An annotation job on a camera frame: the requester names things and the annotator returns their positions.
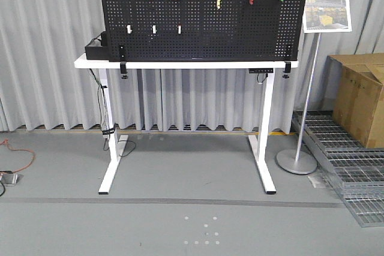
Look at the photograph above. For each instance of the right black clamp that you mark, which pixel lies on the right black clamp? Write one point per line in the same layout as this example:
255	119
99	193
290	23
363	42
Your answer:
287	61

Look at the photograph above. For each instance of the silver sign stand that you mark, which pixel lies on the silver sign stand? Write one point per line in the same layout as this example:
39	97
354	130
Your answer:
319	17

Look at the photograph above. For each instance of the black box on desk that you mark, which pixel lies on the black box on desk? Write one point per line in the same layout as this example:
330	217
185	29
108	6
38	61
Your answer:
98	48

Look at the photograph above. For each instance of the metal floor grating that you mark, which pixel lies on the metal floor grating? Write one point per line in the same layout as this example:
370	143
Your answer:
354	173

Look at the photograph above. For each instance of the white standing desk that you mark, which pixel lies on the white standing desk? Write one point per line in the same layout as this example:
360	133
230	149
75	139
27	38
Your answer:
258	144

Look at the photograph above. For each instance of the grey curtain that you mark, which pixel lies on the grey curtain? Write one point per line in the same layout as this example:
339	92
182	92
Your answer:
41	39

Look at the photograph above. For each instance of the black clamp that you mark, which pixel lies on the black clamp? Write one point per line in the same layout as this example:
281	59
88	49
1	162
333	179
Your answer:
123	68
287	61

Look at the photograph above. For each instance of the black desk control box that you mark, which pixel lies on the black desk control box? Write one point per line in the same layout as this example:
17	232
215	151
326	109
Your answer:
260	70

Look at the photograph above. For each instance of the yellow toggle switch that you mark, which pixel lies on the yellow toggle switch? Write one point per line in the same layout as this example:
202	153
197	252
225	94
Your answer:
218	4

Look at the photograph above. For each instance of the left black clamp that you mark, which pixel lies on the left black clamp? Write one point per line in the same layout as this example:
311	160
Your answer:
123	68

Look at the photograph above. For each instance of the grey foot pedal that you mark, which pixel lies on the grey foot pedal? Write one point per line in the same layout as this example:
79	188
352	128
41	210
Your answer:
11	180

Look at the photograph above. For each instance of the cardboard box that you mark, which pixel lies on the cardboard box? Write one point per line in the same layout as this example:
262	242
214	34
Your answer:
359	102

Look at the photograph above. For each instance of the black perforated pegboard panel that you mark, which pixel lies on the black perforated pegboard panel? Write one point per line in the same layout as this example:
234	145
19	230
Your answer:
237	31

